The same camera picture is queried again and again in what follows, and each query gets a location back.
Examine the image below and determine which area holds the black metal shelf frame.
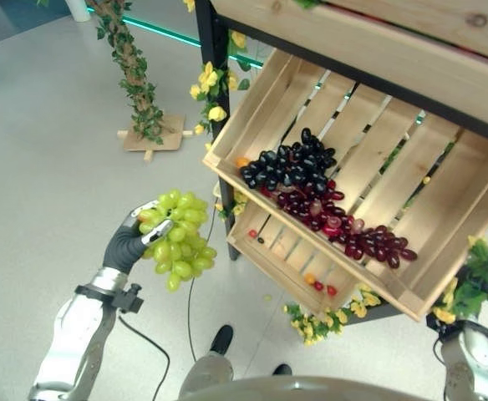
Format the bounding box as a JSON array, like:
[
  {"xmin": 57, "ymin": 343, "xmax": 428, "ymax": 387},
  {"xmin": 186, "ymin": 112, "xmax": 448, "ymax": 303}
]
[{"xmin": 194, "ymin": 0, "xmax": 488, "ymax": 327}]

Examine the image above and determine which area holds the black grape bunch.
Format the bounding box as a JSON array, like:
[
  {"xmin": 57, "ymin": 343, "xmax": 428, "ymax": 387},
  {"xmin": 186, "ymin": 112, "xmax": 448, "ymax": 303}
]
[{"xmin": 239, "ymin": 127, "xmax": 338, "ymax": 197}]

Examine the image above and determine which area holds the silver robot torso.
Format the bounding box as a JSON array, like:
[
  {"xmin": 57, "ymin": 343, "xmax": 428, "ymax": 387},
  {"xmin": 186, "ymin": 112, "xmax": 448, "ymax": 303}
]
[{"xmin": 179, "ymin": 374, "xmax": 433, "ymax": 401}]

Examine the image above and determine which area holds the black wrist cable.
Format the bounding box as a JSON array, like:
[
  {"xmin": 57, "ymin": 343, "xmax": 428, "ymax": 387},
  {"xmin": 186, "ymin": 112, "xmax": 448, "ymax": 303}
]
[{"xmin": 118, "ymin": 313, "xmax": 171, "ymax": 401}]

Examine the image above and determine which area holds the green grape bunch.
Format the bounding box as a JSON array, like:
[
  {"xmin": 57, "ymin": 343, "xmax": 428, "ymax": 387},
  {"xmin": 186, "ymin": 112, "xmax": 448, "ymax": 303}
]
[{"xmin": 137, "ymin": 189, "xmax": 218, "ymax": 292}]

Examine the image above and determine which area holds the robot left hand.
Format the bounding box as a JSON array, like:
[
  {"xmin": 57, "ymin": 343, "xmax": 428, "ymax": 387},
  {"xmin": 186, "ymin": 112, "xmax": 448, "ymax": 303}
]
[{"xmin": 103, "ymin": 200, "xmax": 175, "ymax": 276}]

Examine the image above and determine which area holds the large tilted wooden crate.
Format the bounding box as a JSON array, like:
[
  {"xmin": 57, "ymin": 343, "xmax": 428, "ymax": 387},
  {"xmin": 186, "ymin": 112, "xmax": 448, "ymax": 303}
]
[{"xmin": 202, "ymin": 48, "xmax": 488, "ymax": 322}]

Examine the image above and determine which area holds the red grape bunch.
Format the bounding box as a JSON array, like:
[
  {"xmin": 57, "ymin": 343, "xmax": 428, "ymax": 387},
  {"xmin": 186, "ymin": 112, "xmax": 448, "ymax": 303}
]
[{"xmin": 260, "ymin": 179, "xmax": 419, "ymax": 269}]

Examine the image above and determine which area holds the yellow flower garland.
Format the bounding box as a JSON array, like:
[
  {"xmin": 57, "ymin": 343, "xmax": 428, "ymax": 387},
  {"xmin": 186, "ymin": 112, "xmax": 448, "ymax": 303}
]
[{"xmin": 182, "ymin": 0, "xmax": 253, "ymax": 220}]

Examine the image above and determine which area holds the wooden cross post base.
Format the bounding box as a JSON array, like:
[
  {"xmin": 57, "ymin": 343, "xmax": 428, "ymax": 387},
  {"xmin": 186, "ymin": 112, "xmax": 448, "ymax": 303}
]
[{"xmin": 116, "ymin": 114, "xmax": 194, "ymax": 162}]

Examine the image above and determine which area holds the ivy wrapped wooden post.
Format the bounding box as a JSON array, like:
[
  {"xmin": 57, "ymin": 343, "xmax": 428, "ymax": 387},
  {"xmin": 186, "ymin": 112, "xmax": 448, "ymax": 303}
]
[{"xmin": 85, "ymin": 0, "xmax": 165, "ymax": 145}]

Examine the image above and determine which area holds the yellow flower bunch with leaves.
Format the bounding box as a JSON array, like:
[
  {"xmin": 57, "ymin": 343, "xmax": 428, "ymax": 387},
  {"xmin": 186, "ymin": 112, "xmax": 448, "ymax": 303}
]
[{"xmin": 431, "ymin": 223, "xmax": 488, "ymax": 325}]

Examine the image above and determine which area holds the white cylindrical post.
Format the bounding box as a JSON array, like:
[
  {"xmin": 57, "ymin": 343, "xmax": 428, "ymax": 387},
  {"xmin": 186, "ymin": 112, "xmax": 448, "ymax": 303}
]
[{"xmin": 64, "ymin": 0, "xmax": 91, "ymax": 22}]

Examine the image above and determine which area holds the wooden crate with knot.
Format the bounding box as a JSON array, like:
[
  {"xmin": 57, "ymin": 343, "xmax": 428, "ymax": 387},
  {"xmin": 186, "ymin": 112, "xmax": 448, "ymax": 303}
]
[{"xmin": 209, "ymin": 0, "xmax": 488, "ymax": 110}]

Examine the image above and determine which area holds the small low wooden crate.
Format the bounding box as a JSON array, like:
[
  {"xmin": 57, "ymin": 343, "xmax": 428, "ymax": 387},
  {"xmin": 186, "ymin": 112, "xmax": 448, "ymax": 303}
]
[{"xmin": 226, "ymin": 200, "xmax": 358, "ymax": 320}]

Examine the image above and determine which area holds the thin black cable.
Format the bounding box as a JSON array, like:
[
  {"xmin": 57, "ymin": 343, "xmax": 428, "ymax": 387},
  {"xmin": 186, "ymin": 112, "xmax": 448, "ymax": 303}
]
[{"xmin": 186, "ymin": 204, "xmax": 221, "ymax": 363}]

